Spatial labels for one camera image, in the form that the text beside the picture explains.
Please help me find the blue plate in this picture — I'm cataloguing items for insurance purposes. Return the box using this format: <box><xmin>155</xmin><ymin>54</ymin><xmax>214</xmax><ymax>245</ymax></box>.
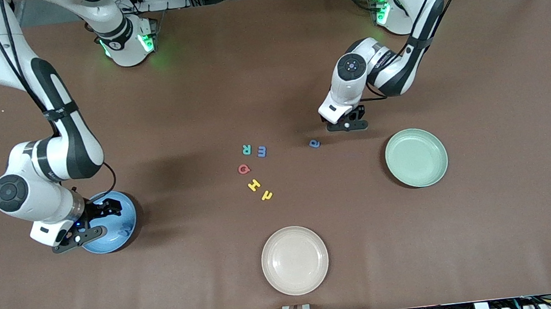
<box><xmin>76</xmin><ymin>188</ymin><xmax>141</xmax><ymax>257</ymax></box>

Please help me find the green plate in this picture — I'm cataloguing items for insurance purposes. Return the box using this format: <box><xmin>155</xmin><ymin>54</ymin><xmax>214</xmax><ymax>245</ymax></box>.
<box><xmin>382</xmin><ymin>125</ymin><xmax>451</xmax><ymax>192</ymax></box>

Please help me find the beige plate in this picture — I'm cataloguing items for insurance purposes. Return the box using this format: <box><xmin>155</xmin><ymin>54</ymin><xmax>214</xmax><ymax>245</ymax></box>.
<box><xmin>258</xmin><ymin>222</ymin><xmax>333</xmax><ymax>299</ymax></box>

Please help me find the brown table cover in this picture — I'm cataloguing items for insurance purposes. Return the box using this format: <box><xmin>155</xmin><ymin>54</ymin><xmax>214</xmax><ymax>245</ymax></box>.
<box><xmin>0</xmin><ymin>0</ymin><xmax>551</xmax><ymax>309</ymax></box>

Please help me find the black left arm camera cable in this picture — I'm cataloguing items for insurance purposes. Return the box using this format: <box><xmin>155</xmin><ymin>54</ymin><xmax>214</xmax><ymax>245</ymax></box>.
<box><xmin>339</xmin><ymin>0</ymin><xmax>487</xmax><ymax>121</ymax></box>

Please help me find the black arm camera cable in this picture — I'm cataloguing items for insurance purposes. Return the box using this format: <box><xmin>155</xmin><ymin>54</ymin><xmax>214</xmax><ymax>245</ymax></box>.
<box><xmin>0</xmin><ymin>0</ymin><xmax>123</xmax><ymax>231</ymax></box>
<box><xmin>339</xmin><ymin>0</ymin><xmax>487</xmax><ymax>121</ymax></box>

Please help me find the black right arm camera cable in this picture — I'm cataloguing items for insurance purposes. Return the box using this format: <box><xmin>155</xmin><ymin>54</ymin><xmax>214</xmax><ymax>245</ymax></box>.
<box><xmin>0</xmin><ymin>0</ymin><xmax>123</xmax><ymax>231</ymax></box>

